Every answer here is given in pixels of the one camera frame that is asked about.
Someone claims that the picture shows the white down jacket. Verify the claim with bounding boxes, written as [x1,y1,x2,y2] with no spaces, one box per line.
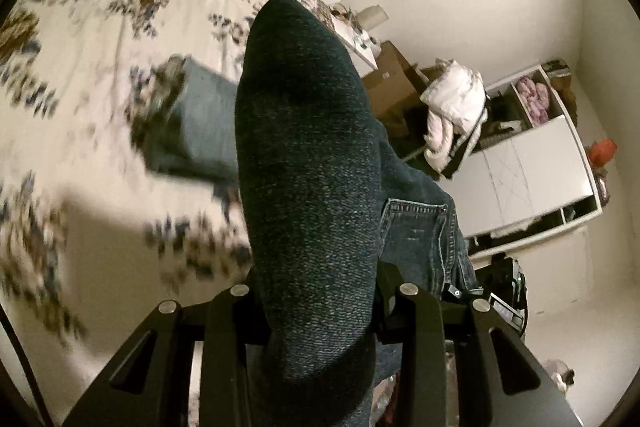
[420,59,486,132]

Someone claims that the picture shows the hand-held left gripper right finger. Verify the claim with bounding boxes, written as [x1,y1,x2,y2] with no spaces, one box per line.
[375,264,583,427]

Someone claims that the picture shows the white wardrobe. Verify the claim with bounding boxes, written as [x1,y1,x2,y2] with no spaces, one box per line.
[440,64,603,258]

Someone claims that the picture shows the pink folded bedding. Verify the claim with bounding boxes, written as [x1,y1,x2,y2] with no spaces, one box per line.
[516,76,553,125]

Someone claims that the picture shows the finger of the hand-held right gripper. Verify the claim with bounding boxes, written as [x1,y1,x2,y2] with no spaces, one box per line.
[440,285,483,305]

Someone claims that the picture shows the folded light blue jeans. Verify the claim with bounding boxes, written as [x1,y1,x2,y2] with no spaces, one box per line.
[142,57,246,182]

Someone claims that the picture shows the dark blue jeans pants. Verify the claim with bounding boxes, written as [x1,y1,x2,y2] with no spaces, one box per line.
[234,0,478,427]

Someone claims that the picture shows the beige cylinder lamp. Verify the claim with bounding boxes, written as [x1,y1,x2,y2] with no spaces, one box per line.
[357,4,388,30]

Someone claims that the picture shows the pale pink coat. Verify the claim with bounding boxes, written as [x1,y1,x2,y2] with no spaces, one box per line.
[424,109,471,172]

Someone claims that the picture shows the black garment with white stripe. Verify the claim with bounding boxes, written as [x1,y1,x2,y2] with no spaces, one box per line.
[450,102,493,178]

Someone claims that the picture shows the white nightstand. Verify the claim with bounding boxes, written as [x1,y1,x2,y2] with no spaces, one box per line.
[330,9,381,70]

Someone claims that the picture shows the orange plastic bag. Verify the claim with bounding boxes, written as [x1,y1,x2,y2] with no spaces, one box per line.
[587,138,618,165]

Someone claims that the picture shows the cardboard box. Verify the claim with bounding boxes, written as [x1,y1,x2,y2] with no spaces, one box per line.
[361,41,431,132]

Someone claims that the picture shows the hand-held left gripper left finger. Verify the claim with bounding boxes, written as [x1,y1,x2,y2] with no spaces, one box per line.
[62,272,273,427]

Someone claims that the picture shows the floral bedsheet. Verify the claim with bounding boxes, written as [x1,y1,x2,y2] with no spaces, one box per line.
[0,0,341,348]

